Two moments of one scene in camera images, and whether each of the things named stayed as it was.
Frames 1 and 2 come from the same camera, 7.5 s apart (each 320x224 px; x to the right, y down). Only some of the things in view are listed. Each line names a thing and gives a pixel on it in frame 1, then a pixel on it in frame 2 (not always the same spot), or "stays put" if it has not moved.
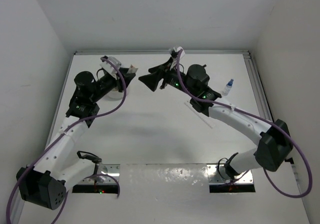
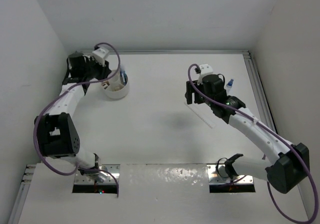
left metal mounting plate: (105, 180) stays put
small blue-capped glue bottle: (228, 87) stays put
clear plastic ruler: (205, 118) stays put
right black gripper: (152, 80) → (189, 95)
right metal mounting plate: (242, 182) stays put
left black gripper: (119, 84) → (105, 71)
